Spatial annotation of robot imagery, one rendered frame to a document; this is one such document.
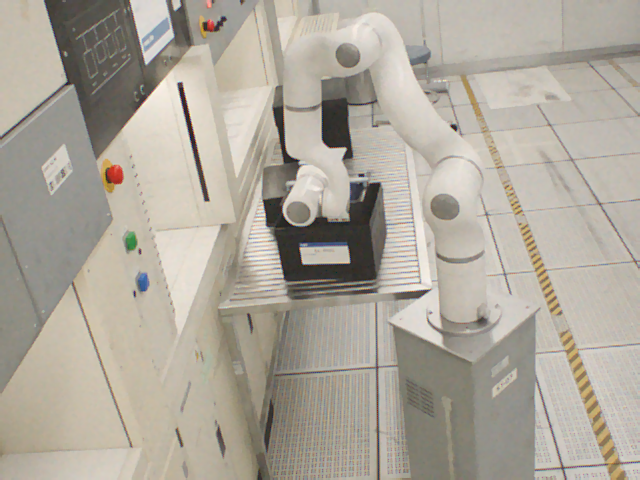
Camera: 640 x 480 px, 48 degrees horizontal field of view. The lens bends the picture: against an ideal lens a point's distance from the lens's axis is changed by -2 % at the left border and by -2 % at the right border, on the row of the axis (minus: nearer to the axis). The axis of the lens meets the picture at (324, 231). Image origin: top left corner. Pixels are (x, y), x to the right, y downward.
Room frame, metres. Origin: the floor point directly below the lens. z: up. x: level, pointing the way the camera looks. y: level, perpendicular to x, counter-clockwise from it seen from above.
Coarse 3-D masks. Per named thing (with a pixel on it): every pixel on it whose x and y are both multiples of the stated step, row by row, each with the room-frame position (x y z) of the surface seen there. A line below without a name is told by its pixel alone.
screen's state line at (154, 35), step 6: (162, 24) 1.94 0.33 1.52; (168, 24) 1.99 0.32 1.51; (156, 30) 1.88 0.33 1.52; (162, 30) 1.93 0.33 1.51; (168, 30) 1.98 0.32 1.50; (150, 36) 1.82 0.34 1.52; (156, 36) 1.86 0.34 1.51; (162, 36) 1.91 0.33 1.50; (144, 42) 1.76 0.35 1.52; (150, 42) 1.81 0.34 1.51; (144, 48) 1.75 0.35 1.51
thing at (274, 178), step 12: (264, 168) 2.48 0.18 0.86; (276, 168) 2.46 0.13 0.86; (288, 168) 2.44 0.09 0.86; (264, 180) 2.37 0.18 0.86; (276, 180) 2.35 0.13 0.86; (288, 180) 2.34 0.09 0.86; (264, 192) 2.27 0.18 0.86; (276, 192) 2.25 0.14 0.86; (264, 204) 2.22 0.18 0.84; (276, 204) 2.21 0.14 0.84; (276, 216) 2.21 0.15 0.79
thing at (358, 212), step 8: (336, 152) 1.96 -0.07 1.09; (296, 176) 2.07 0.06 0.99; (360, 176) 2.02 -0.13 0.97; (368, 176) 1.98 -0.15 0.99; (288, 184) 1.97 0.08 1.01; (360, 184) 2.02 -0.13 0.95; (368, 184) 1.92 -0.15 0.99; (288, 192) 1.96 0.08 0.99; (360, 192) 1.88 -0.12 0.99; (368, 192) 1.98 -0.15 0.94; (360, 200) 1.83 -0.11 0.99; (368, 200) 1.96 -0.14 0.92; (352, 208) 1.83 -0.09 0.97; (360, 208) 1.84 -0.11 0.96; (368, 208) 1.95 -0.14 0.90; (320, 216) 1.85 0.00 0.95; (344, 216) 1.83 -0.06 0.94; (352, 216) 1.83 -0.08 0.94; (360, 216) 1.83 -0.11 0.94; (368, 216) 1.94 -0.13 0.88; (288, 224) 1.88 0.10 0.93; (312, 224) 1.86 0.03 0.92; (320, 224) 1.85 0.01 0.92; (328, 224) 1.85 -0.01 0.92; (336, 224) 1.84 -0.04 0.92; (344, 224) 1.83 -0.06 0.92; (352, 224) 1.83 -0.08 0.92; (360, 224) 1.82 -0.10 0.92
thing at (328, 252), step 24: (384, 216) 2.02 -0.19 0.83; (288, 240) 1.84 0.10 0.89; (312, 240) 1.82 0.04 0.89; (336, 240) 1.81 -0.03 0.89; (360, 240) 1.79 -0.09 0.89; (384, 240) 1.97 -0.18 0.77; (288, 264) 1.85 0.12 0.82; (312, 264) 1.83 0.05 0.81; (336, 264) 1.81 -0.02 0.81; (360, 264) 1.79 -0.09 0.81
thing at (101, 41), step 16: (112, 0) 1.62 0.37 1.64; (176, 0) 2.12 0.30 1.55; (80, 16) 1.43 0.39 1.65; (96, 16) 1.51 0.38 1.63; (112, 16) 1.60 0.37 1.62; (80, 32) 1.41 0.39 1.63; (96, 32) 1.49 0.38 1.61; (112, 32) 1.58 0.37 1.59; (80, 48) 1.39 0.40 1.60; (96, 48) 1.47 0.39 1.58; (112, 48) 1.55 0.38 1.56; (128, 48) 1.65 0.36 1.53; (80, 64) 1.37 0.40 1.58; (96, 64) 1.45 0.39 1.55; (112, 64) 1.53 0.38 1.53; (128, 64) 1.62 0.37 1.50; (96, 80) 1.43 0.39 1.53; (112, 80) 1.51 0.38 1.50; (96, 96) 1.40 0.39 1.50; (208, 352) 1.65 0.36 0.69; (208, 368) 1.62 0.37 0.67; (272, 416) 2.13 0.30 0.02
